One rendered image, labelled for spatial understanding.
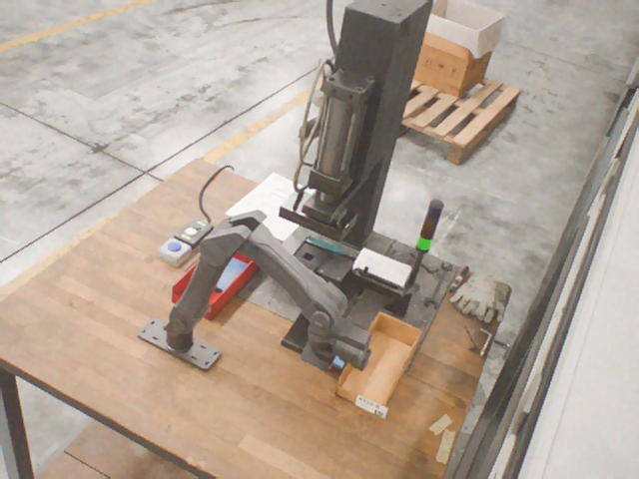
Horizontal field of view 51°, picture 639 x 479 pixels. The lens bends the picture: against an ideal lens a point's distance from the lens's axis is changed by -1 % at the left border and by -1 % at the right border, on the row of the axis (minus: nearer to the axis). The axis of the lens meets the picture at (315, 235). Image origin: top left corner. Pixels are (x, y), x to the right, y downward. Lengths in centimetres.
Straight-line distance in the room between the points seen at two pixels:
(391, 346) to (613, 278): 98
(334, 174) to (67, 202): 223
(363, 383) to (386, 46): 79
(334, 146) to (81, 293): 74
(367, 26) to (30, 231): 231
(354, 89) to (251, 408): 75
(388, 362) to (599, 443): 110
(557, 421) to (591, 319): 16
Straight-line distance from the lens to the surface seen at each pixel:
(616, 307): 80
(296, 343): 167
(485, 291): 198
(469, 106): 494
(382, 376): 167
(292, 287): 131
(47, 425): 266
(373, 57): 155
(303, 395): 159
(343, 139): 156
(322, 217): 165
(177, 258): 185
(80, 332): 170
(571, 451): 63
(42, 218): 354
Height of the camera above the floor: 214
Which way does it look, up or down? 38 degrees down
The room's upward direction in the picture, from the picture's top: 11 degrees clockwise
